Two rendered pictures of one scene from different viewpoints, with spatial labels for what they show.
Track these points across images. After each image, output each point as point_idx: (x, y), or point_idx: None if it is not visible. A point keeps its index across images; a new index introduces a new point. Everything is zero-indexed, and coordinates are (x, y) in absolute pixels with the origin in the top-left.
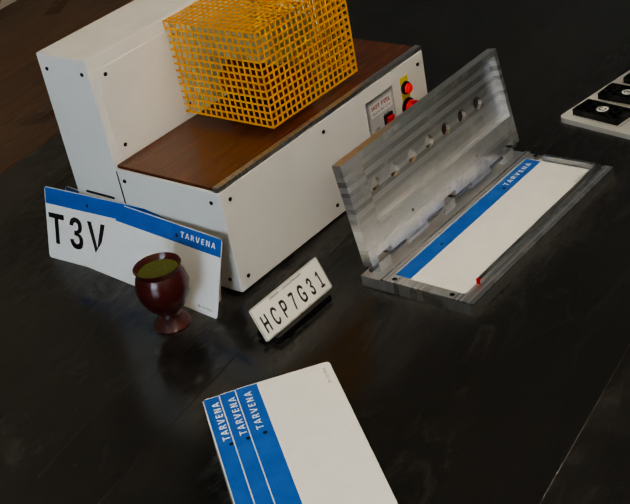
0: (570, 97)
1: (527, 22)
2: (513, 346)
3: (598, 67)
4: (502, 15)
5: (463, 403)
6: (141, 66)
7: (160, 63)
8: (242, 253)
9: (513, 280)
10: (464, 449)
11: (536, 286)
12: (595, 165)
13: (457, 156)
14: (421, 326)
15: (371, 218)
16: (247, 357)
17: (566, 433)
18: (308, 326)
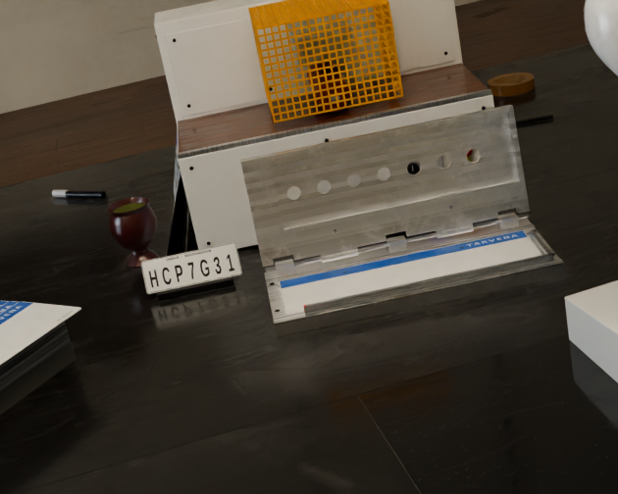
0: None
1: None
2: (255, 369)
3: None
4: None
5: (159, 391)
6: (217, 42)
7: (239, 45)
8: (203, 221)
9: (346, 322)
10: (103, 420)
11: (350, 334)
12: (546, 254)
13: (423, 200)
14: (239, 327)
15: (272, 222)
16: (130, 301)
17: (163, 444)
18: (191, 296)
